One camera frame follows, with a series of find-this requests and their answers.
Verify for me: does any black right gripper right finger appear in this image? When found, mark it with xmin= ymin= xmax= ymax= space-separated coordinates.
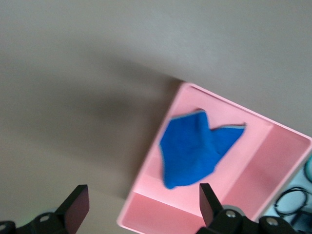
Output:
xmin=199 ymin=182 xmax=302 ymax=234

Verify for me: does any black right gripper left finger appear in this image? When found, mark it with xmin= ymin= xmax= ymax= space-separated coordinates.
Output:
xmin=0 ymin=184 xmax=90 ymax=234

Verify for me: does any blue cloth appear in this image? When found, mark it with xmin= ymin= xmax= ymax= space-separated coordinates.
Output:
xmin=158 ymin=108 xmax=247 ymax=190

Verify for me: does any pink plastic bin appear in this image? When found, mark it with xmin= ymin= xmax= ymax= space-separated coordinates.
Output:
xmin=116 ymin=82 xmax=312 ymax=234

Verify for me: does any black cable coil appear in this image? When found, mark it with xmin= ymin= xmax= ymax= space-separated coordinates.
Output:
xmin=274 ymin=187 xmax=312 ymax=217

